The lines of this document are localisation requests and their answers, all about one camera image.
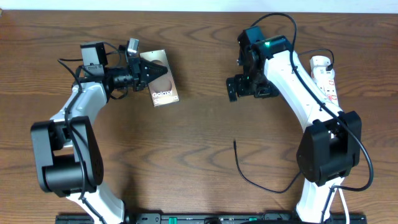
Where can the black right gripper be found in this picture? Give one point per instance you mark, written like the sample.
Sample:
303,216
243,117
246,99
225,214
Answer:
269,91

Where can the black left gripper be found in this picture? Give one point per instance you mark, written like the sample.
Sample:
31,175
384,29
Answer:
136,74

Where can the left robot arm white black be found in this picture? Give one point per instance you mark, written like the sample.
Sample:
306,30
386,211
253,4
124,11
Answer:
67,157

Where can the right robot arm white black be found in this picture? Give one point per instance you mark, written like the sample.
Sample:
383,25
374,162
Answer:
331,143

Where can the white charger adapter plug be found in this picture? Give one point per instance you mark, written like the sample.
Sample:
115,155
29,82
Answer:
319,64

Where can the white power strip red switches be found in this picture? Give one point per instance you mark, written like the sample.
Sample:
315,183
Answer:
325,81

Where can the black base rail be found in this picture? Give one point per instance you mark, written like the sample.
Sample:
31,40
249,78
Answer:
155,218

